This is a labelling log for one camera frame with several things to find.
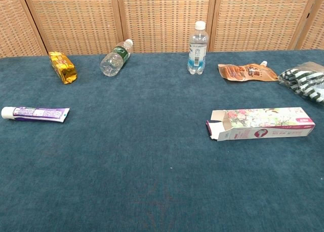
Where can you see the floral toothpaste box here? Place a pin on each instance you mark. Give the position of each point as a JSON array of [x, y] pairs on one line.
[[265, 120]]

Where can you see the purple toothpaste tube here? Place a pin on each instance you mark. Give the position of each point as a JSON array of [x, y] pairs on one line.
[[38, 114]]

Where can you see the yellow foil snack pack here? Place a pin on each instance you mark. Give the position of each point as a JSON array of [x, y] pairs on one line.
[[63, 67]]

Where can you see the teal felt table cover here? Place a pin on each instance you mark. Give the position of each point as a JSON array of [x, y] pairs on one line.
[[141, 166]]

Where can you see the blue label water bottle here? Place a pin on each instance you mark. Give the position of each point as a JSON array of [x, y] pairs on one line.
[[197, 52]]

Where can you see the green label water bottle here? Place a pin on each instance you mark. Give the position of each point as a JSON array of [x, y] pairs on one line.
[[114, 61]]

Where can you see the brown spout pouch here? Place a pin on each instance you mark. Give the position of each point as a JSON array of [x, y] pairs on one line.
[[243, 72]]

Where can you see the wicker folding screen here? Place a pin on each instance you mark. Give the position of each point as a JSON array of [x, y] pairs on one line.
[[164, 19]]

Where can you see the striped bag in clear plastic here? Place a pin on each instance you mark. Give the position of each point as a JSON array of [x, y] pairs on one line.
[[303, 83]]

